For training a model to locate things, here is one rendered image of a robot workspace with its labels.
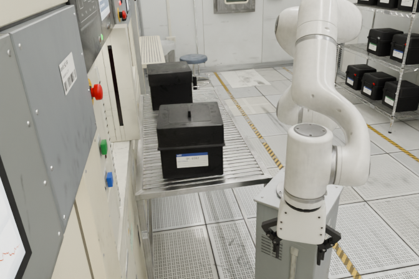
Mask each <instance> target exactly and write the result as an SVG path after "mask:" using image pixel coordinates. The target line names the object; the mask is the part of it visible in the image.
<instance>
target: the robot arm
mask: <svg viewBox="0 0 419 279"><path fill-rule="evenodd" d="M362 23H363V19H362V15H361V13H360V11H359V9H358V8H357V6H356V5H354V4H353V3H351V2H350V1H348V0H302V1H301V3H300V6H296V7H289V8H287V9H285V10H283V11H282V12H281V13H280V14H279V15H278V17H277V19H276V23H275V28H274V32H275V36H276V39H277V41H278V43H279V45H280V46H281V47H282V48H283V49H284V50H285V51H286V52H287V53H288V54H289V55H290V56H291V57H292V58H293V59H294V63H293V71H292V85H291V86H290V87H289V88H288V89H287V90H286V91H285V92H284V93H283V94H282V95H281V97H280V99H279V101H278V103H277V107H276V116H277V119H278V120H279V121H280V122H281V123H283V124H285V125H290V126H292V127H290V128H289V129H288V132H287V148H286V165H285V175H284V180H283V181H281V182H280V183H279V184H278V185H277V187H276V192H277V195H278V196H279V198H280V199H281V201H280V204H279V212H278V217H276V218H273V219H270V220H267V221H264V222H262V224H261V227H262V229H263V231H264V232H265V233H266V235H267V236H268V237H269V238H270V239H271V240H272V243H273V252H275V253H276V258H279V247H280V241H281V240H282V239H284V240H290V241H295V242H302V243H307V244H316V245H317V246H318V247H317V265H319V266H320V261H321V260H324V255H325V252H326V251H327V249H329V248H331V247H333V246H334V245H335V244H336V243H337V242H338V241H339V240H340V239H341V238H342V237H341V233H339V232H338V231H336V230H334V229H333V228H332V227H329V226H328V225H327V224H325V223H326V205H325V200H324V199H325V196H326V195H327V189H326V187H327V185H329V184H333V185H339V186H350V187H359V186H363V185H364V184H365V183H366V182H367V181H368V178H369V175H370V165H371V162H370V135H369V132H368V127H367V124H366V122H365V120H364V118H363V116H362V115H361V114H360V112H359V111H358V109H356V107H355V106H354V105H353V104H352V103H351V102H349V101H348V99H346V98H345V97H344V96H342V95H341V94H340V93H339V92H338V91H337V90H336V89H335V66H336V56H337V44H341V43H346V42H350V41H351V40H354V39H355V38H356V37H358V35H359V34H360V31H361V30H362ZM302 109H303V110H302ZM338 126H339V127H340V128H341V130H342V131H343V133H344V136H345V146H334V145H332V140H333V134H332V131H334V130H335V129H336V128H337V127H338ZM274 226H277V230H276V231H275V232H274V231H273V230H272V229H271V228H270V227H274ZM325 233H327V234H328V235H330V236H331V237H330V238H328V239H326V240H325V239H324V237H325Z"/></svg>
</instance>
